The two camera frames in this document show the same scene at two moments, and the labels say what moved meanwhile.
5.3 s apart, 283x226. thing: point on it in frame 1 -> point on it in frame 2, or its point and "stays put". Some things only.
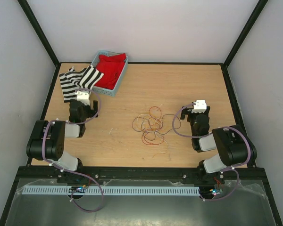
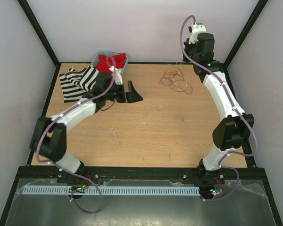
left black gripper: (91, 111) -> (132, 96)
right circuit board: (216, 191) stays put
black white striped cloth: (85, 79) stays put
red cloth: (111, 66) stays put
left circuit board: (77, 189) stays put
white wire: (160, 143) -> (176, 84)
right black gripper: (185, 112) -> (187, 45)
